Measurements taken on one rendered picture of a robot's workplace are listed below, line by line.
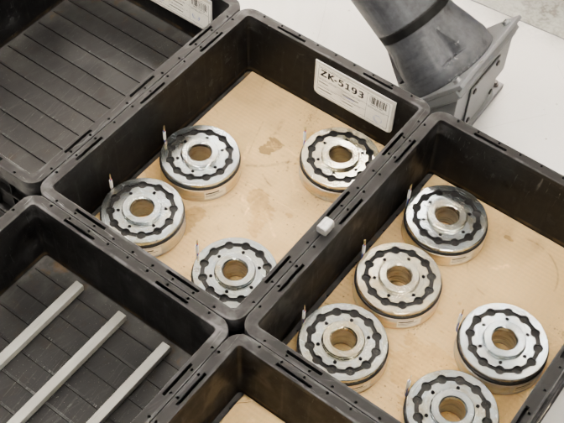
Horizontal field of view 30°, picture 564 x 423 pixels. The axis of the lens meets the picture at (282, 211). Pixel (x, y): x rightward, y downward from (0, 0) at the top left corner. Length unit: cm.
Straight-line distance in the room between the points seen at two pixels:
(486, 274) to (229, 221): 32
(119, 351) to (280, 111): 42
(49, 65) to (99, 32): 9
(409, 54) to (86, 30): 47
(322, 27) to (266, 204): 49
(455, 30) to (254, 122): 32
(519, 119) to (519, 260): 38
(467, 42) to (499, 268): 36
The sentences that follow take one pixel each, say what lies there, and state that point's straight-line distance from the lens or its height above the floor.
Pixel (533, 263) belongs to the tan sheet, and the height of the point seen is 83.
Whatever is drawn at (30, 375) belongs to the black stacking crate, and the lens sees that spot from 123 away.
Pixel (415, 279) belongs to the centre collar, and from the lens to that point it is 124.
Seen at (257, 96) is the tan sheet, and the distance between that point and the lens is 146.
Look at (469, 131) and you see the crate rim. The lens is 131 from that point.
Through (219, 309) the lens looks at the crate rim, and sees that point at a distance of 113.
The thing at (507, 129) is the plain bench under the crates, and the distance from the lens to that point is 164.
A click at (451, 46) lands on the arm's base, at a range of 152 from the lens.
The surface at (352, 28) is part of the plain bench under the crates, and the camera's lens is 175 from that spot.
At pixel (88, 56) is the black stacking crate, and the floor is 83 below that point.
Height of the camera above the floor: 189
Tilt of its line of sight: 53 degrees down
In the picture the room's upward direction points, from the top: 2 degrees clockwise
